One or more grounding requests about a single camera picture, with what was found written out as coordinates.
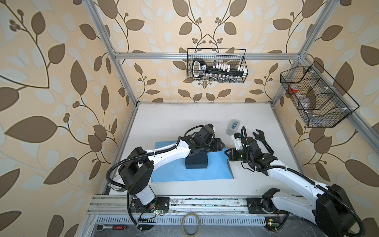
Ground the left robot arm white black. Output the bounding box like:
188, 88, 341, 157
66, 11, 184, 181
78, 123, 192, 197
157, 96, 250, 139
106, 124, 225, 206

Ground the right black wire basket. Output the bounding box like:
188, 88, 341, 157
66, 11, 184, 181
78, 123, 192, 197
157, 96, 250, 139
280, 61, 359, 128

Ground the black wire basket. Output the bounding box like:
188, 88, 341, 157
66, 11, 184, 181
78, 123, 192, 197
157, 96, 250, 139
280, 61, 359, 128
186, 47, 249, 84

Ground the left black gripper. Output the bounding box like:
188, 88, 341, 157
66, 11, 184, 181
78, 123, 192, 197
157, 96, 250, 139
200, 137, 228, 151

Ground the light blue wrapping paper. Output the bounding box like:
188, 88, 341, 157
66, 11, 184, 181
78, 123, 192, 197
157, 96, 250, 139
151, 149, 234, 183

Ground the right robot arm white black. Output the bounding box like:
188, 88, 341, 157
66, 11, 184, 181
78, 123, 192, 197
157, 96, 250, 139
225, 133, 366, 237

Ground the black socket set holder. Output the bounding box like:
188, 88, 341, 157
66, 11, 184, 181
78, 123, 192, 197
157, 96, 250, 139
189, 58, 248, 80

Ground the dark blue gift box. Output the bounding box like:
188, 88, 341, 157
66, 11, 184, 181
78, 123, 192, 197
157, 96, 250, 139
185, 152, 208, 169

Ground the clear tape roll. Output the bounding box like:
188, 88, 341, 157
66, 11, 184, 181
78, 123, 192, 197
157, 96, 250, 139
181, 213, 201, 237

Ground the ratchet wrench red handle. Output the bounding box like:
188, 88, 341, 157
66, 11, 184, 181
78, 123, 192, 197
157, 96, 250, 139
95, 224, 127, 232

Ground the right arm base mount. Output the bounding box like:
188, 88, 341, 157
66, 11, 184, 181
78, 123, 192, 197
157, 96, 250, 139
246, 197, 287, 215

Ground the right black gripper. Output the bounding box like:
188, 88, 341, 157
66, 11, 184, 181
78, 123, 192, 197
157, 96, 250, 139
224, 147, 252, 164

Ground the back black wire basket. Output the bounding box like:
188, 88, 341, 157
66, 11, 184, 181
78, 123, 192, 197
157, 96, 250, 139
186, 47, 249, 84

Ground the aluminium mounting rail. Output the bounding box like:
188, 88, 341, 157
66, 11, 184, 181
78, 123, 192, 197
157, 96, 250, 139
87, 195, 332, 217

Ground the grey tape dispenser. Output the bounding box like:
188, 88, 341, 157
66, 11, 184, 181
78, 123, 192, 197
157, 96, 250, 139
226, 119, 240, 136

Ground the black adjustable wrench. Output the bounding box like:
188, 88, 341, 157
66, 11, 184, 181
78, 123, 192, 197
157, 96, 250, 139
253, 129, 274, 155

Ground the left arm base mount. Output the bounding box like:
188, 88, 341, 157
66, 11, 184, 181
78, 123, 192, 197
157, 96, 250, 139
130, 197, 170, 215

